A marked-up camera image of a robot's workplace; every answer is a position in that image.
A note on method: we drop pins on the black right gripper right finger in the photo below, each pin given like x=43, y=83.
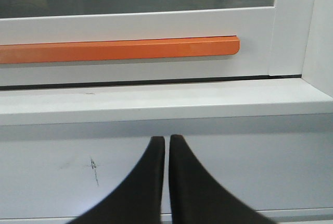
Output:
x=196, y=197

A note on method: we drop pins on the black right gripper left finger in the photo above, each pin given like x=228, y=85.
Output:
x=137, y=199

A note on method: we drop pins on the orange sash handle bar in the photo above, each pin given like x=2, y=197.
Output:
x=118, y=50

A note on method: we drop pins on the white framed glass sash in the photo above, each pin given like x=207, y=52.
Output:
x=273, y=37

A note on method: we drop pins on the white fume hood cabinet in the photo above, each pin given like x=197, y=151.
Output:
x=267, y=140

